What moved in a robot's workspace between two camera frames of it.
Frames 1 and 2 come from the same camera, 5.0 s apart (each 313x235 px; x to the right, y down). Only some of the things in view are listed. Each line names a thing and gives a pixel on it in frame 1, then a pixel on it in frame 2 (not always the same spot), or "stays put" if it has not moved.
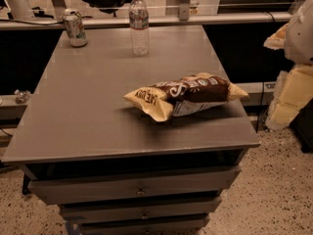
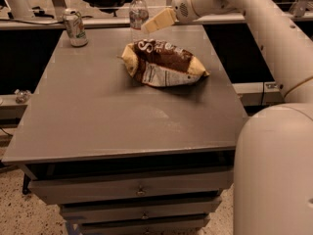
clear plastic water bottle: (139, 25) stays put
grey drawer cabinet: (116, 168) stays put
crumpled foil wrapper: (22, 96) stays put
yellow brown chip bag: (186, 95) -> (156, 64)
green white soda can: (74, 26) stays put
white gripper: (301, 38) -> (181, 4)
